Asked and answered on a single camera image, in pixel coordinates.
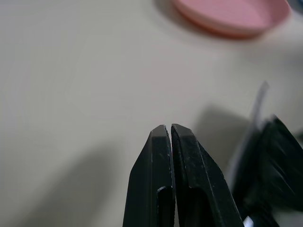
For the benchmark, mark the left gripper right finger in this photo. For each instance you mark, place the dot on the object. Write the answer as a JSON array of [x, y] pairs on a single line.
[[203, 189]]

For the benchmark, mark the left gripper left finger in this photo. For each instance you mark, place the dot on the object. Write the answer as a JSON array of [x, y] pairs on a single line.
[[151, 179]]

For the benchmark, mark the pink plate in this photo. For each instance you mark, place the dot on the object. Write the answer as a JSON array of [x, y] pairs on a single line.
[[225, 16]]

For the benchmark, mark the black sunglasses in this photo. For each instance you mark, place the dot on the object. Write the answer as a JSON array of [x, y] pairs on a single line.
[[272, 165]]

